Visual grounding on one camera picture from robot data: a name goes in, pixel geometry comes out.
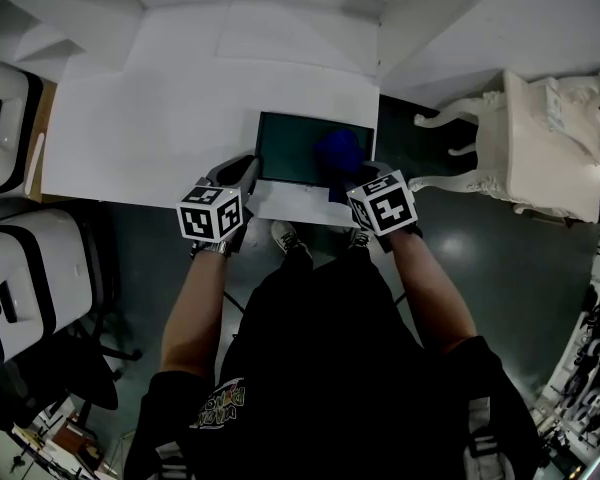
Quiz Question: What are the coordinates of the person's left forearm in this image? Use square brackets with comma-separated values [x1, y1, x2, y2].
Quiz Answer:
[159, 252, 229, 377]

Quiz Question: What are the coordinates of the white machine with black trim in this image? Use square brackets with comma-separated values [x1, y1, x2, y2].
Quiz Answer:
[0, 56, 46, 197]
[0, 208, 94, 365]

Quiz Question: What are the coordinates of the person's right forearm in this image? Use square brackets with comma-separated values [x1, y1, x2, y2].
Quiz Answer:
[392, 230, 479, 357]

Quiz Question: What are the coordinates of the person's black printed t-shirt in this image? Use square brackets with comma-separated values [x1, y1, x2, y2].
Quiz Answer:
[124, 255, 541, 480]

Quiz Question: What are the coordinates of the dark rectangular tray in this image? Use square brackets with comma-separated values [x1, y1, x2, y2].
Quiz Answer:
[254, 111, 376, 188]

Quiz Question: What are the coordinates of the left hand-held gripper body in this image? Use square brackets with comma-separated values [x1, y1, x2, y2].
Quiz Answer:
[176, 180, 254, 252]

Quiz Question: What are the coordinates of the person's right shoe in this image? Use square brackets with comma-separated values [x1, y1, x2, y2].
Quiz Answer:
[348, 227, 373, 252]

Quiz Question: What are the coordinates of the person's left shoe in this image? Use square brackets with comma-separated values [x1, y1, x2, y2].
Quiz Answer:
[270, 220, 314, 265]

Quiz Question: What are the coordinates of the grey bag strap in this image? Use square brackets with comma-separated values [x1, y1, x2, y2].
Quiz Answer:
[462, 400, 511, 480]
[154, 442, 191, 480]

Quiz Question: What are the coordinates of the blue cloth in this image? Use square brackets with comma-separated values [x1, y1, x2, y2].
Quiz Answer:
[313, 127, 366, 204]

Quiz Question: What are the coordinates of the white rack of black gear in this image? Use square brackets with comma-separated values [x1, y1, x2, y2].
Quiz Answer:
[529, 267, 600, 480]

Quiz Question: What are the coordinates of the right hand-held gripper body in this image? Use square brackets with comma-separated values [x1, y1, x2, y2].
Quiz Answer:
[346, 170, 424, 254]

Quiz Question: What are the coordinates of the white ornate dressing table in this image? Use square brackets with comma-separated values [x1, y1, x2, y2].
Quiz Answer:
[413, 66, 600, 225]

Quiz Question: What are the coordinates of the person's shoe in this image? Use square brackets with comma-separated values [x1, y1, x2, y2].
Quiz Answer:
[348, 227, 373, 252]
[270, 220, 314, 265]

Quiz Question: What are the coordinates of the black office chair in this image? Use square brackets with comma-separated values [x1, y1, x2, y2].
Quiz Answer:
[0, 312, 144, 432]

